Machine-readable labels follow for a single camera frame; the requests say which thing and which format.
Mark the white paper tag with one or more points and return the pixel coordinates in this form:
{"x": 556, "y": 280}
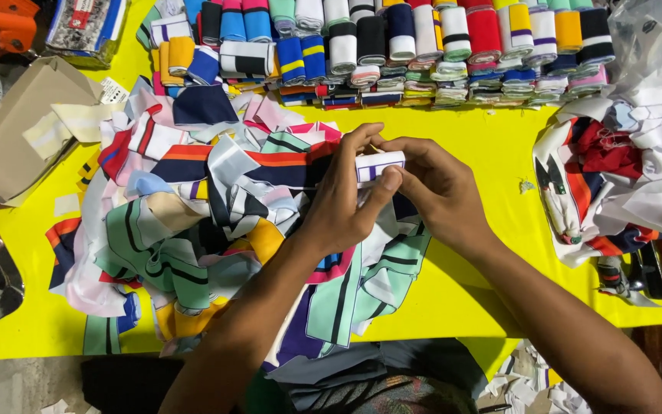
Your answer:
{"x": 114, "y": 91}

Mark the small thread scrap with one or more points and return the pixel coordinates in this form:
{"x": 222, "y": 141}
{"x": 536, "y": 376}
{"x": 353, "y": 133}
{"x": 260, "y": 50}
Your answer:
{"x": 527, "y": 186}

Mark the heap of white and red fabric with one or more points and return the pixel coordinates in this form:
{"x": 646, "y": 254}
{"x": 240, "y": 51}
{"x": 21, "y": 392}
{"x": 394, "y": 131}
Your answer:
{"x": 635, "y": 172}

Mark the brown cardboard box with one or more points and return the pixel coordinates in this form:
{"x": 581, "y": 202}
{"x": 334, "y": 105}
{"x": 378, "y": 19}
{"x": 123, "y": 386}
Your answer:
{"x": 15, "y": 132}

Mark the clear plastic bag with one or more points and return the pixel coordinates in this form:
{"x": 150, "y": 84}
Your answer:
{"x": 658, "y": 40}

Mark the pile of loose striped fabric strips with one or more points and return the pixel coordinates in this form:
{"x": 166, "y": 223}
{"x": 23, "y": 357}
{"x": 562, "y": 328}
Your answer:
{"x": 193, "y": 230}

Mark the yellow table cover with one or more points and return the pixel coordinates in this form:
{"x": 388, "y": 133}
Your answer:
{"x": 480, "y": 276}

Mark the red and black tool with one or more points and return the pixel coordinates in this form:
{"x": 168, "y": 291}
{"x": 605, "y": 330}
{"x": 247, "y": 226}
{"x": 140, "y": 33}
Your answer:
{"x": 612, "y": 275}

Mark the heap of white fabric scraps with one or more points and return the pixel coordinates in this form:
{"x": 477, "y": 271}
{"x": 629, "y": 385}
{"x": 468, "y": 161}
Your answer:
{"x": 529, "y": 385}

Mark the person's right hand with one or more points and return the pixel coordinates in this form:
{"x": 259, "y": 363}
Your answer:
{"x": 446, "y": 195}

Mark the black pen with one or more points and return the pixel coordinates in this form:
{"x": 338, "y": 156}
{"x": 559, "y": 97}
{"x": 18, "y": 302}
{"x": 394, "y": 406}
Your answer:
{"x": 495, "y": 408}

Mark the white purple-striped collar strip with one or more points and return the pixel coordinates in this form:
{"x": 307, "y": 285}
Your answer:
{"x": 372, "y": 163}

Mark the person's dark clothing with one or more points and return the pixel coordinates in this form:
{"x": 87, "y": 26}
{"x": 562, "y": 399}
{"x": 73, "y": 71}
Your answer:
{"x": 365, "y": 379}

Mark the rows of folded coloured collar strips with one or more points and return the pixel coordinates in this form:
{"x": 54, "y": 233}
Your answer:
{"x": 400, "y": 52}

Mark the person's left hand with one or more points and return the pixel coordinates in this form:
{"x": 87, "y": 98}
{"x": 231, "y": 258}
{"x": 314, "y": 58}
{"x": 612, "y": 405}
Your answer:
{"x": 334, "y": 201}

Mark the plastic-wrapped fabric packet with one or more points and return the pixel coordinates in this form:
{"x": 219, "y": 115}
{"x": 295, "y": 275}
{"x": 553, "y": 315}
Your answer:
{"x": 87, "y": 29}

